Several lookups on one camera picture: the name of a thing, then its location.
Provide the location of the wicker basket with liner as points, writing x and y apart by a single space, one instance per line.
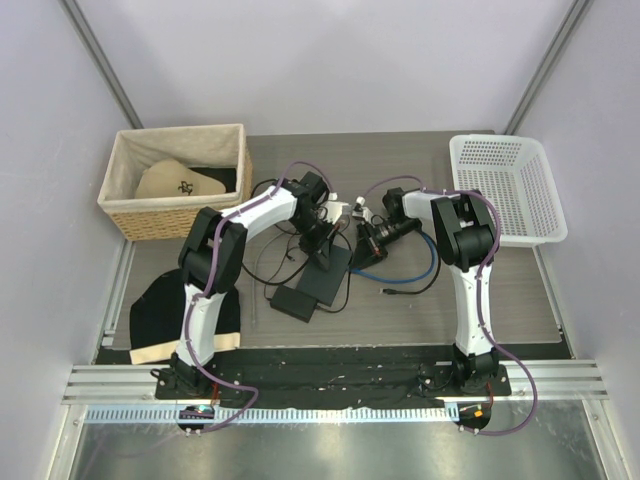
217 151

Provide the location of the aluminium rail frame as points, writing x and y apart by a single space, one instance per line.
585 383

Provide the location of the black power adapter brick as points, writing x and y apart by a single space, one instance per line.
293 303

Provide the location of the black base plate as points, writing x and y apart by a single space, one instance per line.
335 379

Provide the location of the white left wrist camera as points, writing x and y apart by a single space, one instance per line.
335 208

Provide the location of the black network switch box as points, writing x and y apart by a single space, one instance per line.
323 284

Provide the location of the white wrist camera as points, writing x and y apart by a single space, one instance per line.
361 211
335 208

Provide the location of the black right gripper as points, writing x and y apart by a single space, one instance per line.
369 250

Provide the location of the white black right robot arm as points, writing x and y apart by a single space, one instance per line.
467 237

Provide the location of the black cloth on board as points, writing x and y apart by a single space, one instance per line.
157 316

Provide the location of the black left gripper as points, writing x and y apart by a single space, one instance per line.
321 248

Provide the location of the wooden board with label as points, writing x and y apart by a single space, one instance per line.
161 352

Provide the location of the white plastic perforated basket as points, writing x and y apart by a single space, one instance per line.
514 174

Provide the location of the beige cap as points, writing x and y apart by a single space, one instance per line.
169 178

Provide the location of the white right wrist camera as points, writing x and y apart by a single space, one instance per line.
361 211

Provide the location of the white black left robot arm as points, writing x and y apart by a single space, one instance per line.
212 256

